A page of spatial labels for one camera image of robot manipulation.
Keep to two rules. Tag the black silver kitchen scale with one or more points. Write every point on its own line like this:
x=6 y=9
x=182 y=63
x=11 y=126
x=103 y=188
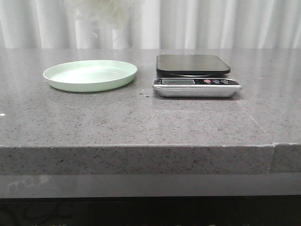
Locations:
x=194 y=76

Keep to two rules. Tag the white pleated curtain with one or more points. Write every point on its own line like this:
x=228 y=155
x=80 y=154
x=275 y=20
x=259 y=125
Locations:
x=170 y=24

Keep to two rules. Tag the white vermicelli noodle bundle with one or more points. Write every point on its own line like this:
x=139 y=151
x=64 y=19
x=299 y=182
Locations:
x=93 y=17

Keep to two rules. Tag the light green round plate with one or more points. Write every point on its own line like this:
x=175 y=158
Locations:
x=90 y=75

